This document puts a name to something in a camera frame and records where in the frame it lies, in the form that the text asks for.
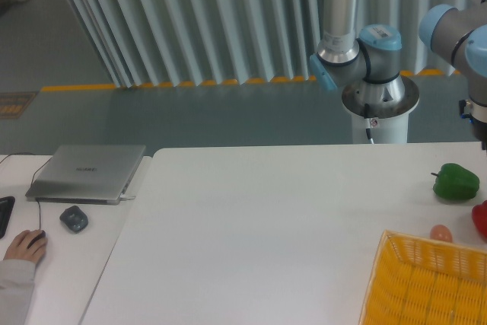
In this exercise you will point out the green bell pepper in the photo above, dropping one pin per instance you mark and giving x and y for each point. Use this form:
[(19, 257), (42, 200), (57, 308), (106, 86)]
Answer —
[(455, 183)]

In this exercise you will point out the silver closed laptop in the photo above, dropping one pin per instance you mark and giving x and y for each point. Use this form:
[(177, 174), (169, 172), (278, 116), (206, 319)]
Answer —
[(97, 174)]

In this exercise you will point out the black computer mouse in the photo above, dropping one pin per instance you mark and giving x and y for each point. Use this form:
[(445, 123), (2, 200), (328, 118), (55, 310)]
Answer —
[(40, 236)]

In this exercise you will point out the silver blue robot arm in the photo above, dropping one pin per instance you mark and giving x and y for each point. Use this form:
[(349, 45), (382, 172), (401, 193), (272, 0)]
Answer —
[(365, 65)]

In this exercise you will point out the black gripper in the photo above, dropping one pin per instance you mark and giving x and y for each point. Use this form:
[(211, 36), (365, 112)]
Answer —
[(476, 114)]

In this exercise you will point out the brown egg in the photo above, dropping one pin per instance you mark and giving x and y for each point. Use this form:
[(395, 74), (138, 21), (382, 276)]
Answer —
[(441, 233)]

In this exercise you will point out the yellow woven basket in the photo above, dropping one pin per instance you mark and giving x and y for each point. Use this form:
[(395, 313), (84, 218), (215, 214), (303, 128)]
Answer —
[(415, 280)]

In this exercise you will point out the white folding partition screen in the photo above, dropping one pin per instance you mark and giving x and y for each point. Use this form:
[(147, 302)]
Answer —
[(180, 41)]

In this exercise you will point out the grey sleeved forearm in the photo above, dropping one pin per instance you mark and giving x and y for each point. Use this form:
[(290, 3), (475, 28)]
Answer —
[(17, 285)]

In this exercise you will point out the person's right hand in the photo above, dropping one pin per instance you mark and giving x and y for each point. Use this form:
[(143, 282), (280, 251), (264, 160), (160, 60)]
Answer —
[(18, 250)]

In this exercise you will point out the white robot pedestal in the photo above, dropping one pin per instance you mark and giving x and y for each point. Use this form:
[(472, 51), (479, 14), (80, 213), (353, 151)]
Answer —
[(380, 112)]

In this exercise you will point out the black keyboard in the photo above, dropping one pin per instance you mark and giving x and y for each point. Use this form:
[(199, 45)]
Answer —
[(6, 208)]

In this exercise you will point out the red bell pepper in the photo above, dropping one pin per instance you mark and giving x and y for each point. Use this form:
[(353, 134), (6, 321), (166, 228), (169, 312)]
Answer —
[(479, 218)]

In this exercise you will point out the dark grey small device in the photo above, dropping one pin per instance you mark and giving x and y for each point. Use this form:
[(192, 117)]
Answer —
[(74, 219)]

